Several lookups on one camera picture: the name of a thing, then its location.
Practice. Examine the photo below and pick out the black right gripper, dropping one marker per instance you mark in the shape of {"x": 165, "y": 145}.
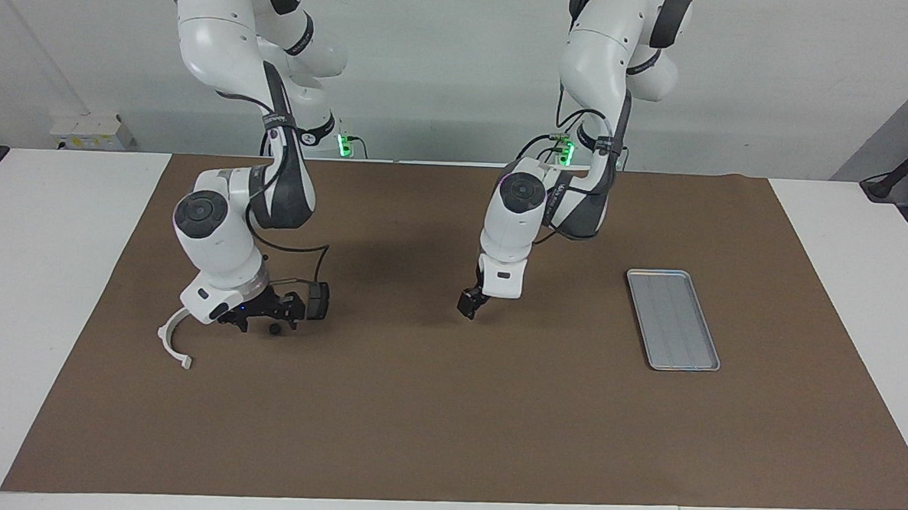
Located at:
{"x": 268, "y": 304}

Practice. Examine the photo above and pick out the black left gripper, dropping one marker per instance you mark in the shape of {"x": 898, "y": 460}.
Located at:
{"x": 478, "y": 290}

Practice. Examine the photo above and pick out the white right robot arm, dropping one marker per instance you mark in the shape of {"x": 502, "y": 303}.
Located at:
{"x": 209, "y": 237}

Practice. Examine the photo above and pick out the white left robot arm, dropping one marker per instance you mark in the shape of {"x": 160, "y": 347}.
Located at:
{"x": 509, "y": 227}

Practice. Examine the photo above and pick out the silver metal tray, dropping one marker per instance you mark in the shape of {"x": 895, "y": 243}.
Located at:
{"x": 673, "y": 322}

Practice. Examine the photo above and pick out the short rectangular grey brake pad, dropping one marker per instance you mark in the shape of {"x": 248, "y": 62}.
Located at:
{"x": 318, "y": 303}

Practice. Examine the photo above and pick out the brown table mat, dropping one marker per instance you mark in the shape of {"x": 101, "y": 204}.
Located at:
{"x": 447, "y": 408}

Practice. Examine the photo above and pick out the white power strip box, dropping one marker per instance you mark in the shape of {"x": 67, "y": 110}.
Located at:
{"x": 91, "y": 132}

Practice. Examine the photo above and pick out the black stand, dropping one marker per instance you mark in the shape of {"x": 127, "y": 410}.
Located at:
{"x": 886, "y": 182}

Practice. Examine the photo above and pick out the white semicircular bracket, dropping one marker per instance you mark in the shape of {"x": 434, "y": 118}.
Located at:
{"x": 168, "y": 342}

